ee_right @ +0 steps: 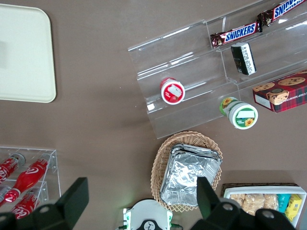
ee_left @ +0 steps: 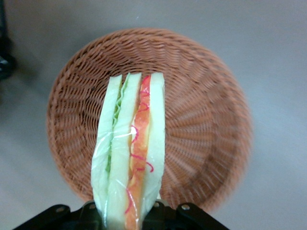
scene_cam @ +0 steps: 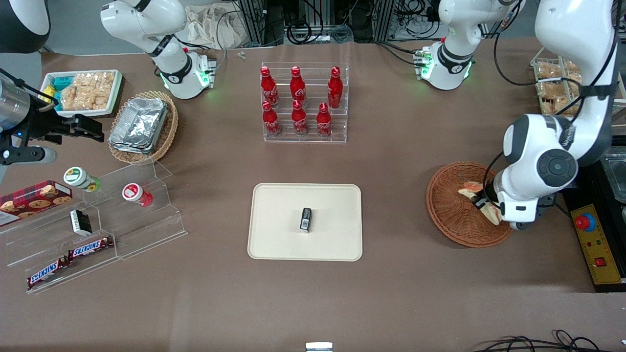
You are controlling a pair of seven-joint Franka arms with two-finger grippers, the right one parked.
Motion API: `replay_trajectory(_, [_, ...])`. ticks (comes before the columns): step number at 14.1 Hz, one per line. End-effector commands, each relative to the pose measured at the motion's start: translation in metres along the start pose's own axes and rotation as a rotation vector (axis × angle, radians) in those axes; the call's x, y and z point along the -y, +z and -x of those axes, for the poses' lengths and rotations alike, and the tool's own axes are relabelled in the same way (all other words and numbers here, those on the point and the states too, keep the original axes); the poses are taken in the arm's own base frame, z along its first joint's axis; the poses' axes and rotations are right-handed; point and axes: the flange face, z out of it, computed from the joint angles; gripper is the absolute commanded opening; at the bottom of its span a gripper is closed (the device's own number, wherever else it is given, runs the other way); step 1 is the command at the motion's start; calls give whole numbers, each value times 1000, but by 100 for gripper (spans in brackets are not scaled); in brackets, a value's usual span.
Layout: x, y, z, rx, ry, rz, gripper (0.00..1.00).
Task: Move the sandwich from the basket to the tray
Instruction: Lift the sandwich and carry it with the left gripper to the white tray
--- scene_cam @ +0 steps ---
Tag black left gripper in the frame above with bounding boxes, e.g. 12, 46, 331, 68
473, 176, 501, 212

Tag clear bag of rice crackers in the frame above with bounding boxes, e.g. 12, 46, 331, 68
60, 72, 116, 111

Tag clear acrylic bottle rack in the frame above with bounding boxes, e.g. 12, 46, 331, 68
261, 62, 350, 144

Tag oval tan wicker basket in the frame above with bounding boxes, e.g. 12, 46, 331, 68
108, 90, 179, 164

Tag red plaid cookie box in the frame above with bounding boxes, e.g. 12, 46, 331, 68
0, 180, 73, 227

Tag red cola bottle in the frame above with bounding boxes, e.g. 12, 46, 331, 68
260, 66, 280, 109
291, 100, 309, 137
316, 102, 334, 138
262, 101, 282, 138
327, 66, 344, 109
290, 66, 307, 106

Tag red yogurt drink bottle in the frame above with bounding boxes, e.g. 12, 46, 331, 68
122, 183, 154, 208

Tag yellow control panel box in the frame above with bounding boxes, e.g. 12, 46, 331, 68
570, 203, 626, 293

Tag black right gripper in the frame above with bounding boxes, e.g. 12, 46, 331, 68
21, 104, 105, 146

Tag white wire basket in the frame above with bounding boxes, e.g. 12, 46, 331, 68
531, 46, 626, 118

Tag beige plastic serving tray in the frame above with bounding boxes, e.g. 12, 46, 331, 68
247, 183, 363, 262

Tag green yogurt drink bottle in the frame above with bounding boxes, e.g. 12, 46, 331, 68
64, 167, 102, 193

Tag white rectangular snack tray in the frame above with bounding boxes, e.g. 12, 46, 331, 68
41, 69, 123, 118

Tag black floor cables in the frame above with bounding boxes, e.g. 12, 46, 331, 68
470, 330, 626, 352

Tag clear acrylic stepped shelf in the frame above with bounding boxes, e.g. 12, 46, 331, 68
0, 159, 188, 295

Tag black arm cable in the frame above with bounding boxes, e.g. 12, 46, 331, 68
482, 0, 620, 203

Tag snickers chocolate bar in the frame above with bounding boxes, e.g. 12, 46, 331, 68
26, 257, 69, 289
67, 236, 114, 260

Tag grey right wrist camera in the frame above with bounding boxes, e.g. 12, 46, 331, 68
0, 146, 57, 166

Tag round brown wicker basket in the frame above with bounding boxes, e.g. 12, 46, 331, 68
426, 162, 514, 248

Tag triangle sandwich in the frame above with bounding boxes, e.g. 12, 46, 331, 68
457, 181, 503, 226

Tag beige cloth bag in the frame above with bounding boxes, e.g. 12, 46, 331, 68
186, 4, 248, 50

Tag clear plastic container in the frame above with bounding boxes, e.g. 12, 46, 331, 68
600, 146, 626, 204

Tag coiled black cable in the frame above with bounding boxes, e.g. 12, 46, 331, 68
286, 20, 313, 45

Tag stacked aluminium foil containers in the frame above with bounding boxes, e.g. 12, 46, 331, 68
108, 97, 170, 155

